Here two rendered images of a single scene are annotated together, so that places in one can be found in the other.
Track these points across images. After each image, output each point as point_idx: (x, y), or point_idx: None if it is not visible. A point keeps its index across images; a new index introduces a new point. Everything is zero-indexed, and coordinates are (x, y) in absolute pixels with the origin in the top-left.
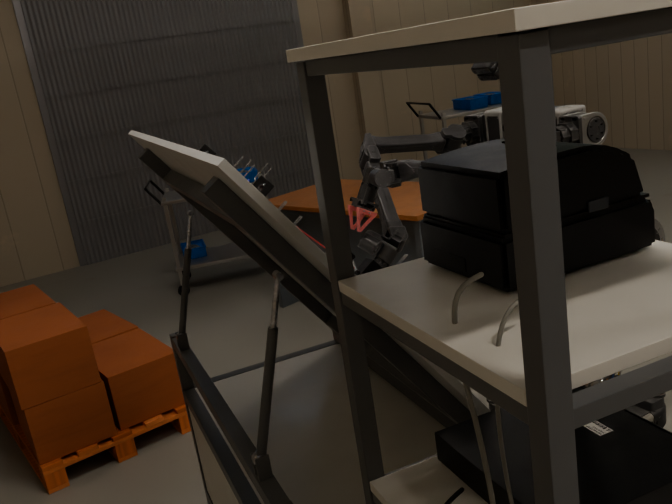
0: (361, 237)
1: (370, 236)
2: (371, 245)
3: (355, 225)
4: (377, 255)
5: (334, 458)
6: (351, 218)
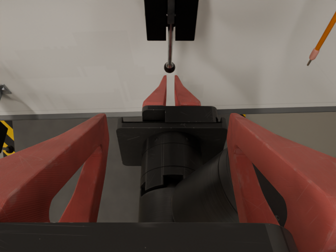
0: (227, 170)
1: (217, 220)
2: (183, 190)
3: (232, 160)
4: (170, 190)
5: None
6: (254, 149)
